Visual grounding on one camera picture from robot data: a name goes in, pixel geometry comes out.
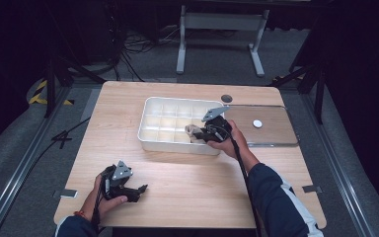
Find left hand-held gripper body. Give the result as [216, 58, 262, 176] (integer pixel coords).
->
[100, 160, 134, 200]

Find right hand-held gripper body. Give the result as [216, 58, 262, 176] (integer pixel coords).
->
[200, 105, 234, 143]

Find beige sock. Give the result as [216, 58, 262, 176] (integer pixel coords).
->
[184, 123, 209, 145]

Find white divided storage box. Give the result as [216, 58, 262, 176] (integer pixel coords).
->
[136, 96, 226, 156]

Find person's right hand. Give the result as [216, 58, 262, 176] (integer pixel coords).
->
[206, 119, 253, 161]

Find person's left hand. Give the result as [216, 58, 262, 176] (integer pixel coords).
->
[79, 173, 129, 222]

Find clear lid with white knob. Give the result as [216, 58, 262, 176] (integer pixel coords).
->
[222, 104, 300, 148]

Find grey tape strip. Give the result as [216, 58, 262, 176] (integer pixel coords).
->
[301, 185, 324, 195]
[52, 189, 79, 199]

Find black tripod stand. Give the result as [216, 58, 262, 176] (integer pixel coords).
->
[269, 19, 330, 125]
[42, 6, 107, 119]

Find yellow black floor tape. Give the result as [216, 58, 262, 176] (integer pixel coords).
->
[28, 79, 75, 107]

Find left hand-held gripper cable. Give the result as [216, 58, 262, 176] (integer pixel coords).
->
[90, 169, 112, 236]

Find hand-held gripper cable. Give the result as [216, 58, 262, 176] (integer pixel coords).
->
[215, 124, 265, 237]
[90, 169, 112, 236]

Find right hand-held gripper cable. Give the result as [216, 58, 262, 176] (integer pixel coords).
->
[215, 124, 265, 237]

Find long black floor cable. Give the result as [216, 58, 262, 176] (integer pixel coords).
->
[29, 116, 92, 172]

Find aluminium floor rail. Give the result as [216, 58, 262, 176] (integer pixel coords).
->
[0, 86, 73, 237]
[300, 93, 376, 237]

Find grey metal desk frame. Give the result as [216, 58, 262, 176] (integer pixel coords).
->
[175, 4, 270, 78]

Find tangle of black floor cables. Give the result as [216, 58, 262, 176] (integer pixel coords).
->
[88, 6, 186, 83]

